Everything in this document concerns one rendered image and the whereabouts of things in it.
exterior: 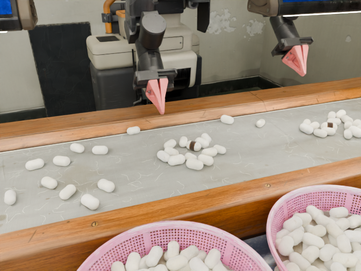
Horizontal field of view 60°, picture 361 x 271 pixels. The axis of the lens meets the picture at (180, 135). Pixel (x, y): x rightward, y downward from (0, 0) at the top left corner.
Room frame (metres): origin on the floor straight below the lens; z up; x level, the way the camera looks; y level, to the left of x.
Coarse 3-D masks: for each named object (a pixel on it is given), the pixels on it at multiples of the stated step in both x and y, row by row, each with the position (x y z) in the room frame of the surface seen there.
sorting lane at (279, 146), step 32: (160, 128) 0.73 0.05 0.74; (192, 128) 0.73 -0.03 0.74; (224, 128) 0.73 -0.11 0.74; (256, 128) 0.73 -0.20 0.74; (288, 128) 0.72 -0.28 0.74; (320, 128) 0.72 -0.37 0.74; (0, 160) 0.58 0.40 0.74; (96, 160) 0.58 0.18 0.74; (128, 160) 0.57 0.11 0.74; (160, 160) 0.57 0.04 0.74; (224, 160) 0.57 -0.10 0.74; (256, 160) 0.57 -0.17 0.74; (288, 160) 0.57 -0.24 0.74; (320, 160) 0.57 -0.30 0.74; (0, 192) 0.47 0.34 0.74; (32, 192) 0.47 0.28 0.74; (96, 192) 0.46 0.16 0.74; (128, 192) 0.46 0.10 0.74; (160, 192) 0.46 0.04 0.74; (0, 224) 0.38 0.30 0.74; (32, 224) 0.38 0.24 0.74
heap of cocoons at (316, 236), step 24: (312, 216) 0.40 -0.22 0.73; (336, 216) 0.40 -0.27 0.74; (360, 216) 0.39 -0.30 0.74; (288, 240) 0.34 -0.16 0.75; (312, 240) 0.34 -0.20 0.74; (336, 240) 0.35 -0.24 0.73; (360, 240) 0.35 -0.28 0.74; (288, 264) 0.30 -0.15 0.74; (312, 264) 0.31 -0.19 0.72; (336, 264) 0.30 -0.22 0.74; (360, 264) 0.30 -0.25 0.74
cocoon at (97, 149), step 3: (93, 147) 0.60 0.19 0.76; (96, 147) 0.60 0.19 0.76; (99, 147) 0.60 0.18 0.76; (102, 147) 0.60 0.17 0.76; (105, 147) 0.60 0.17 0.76; (93, 150) 0.60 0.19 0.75; (96, 150) 0.59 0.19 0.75; (99, 150) 0.59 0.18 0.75; (102, 150) 0.59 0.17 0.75; (105, 150) 0.60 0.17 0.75; (93, 153) 0.60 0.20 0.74; (96, 153) 0.59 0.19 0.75; (99, 153) 0.59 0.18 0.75; (102, 153) 0.59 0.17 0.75; (105, 153) 0.60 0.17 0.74
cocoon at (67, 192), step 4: (72, 184) 0.47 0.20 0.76; (64, 188) 0.45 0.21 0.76; (68, 188) 0.45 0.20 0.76; (72, 188) 0.46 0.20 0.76; (60, 192) 0.44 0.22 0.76; (64, 192) 0.44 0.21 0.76; (68, 192) 0.45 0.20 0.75; (72, 192) 0.45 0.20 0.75; (60, 196) 0.44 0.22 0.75; (64, 196) 0.44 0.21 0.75; (68, 196) 0.44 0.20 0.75
